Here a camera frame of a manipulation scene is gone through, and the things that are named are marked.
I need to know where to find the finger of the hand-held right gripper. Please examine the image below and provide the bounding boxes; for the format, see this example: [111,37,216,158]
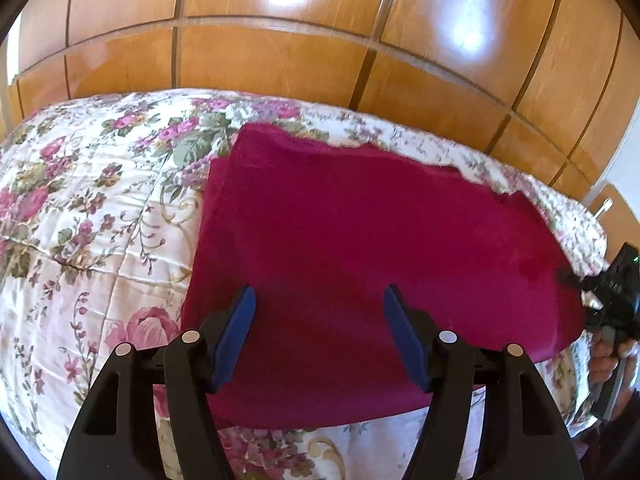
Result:
[556,266,603,293]

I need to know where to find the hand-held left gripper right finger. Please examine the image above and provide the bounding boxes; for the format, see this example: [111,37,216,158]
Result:
[383,284,585,480]

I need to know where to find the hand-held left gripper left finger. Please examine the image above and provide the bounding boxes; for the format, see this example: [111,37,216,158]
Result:
[56,285,257,480]

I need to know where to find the red knit sweater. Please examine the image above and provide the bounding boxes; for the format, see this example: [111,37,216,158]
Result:
[180,122,588,431]

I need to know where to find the person's right hand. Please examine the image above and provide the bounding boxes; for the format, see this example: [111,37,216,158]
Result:
[587,342,623,388]

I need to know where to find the floral bedspread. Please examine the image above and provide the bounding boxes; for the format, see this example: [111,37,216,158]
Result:
[0,87,608,480]

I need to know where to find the wooden wardrobe doors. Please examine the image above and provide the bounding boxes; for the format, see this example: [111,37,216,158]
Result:
[10,0,640,201]

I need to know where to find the wooden door with metal handle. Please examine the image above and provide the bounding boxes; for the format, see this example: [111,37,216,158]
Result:
[589,182,640,256]

